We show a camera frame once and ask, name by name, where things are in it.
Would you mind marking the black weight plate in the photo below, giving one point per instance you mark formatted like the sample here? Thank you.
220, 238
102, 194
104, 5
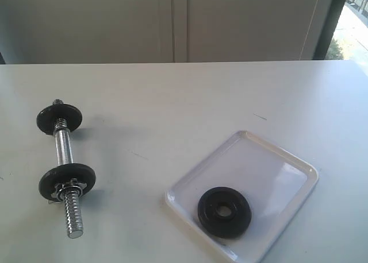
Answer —
46, 119
62, 174
224, 212

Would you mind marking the chrome star collar nut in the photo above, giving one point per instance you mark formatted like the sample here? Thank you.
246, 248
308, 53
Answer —
73, 186

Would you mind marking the chrome threaded dumbbell bar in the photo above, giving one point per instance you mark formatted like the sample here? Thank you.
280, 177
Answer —
74, 223

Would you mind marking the dark window frame post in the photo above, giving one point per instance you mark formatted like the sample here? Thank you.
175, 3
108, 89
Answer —
329, 26

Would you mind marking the white rectangular plastic tray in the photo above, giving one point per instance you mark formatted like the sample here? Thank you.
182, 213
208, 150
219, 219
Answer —
275, 183

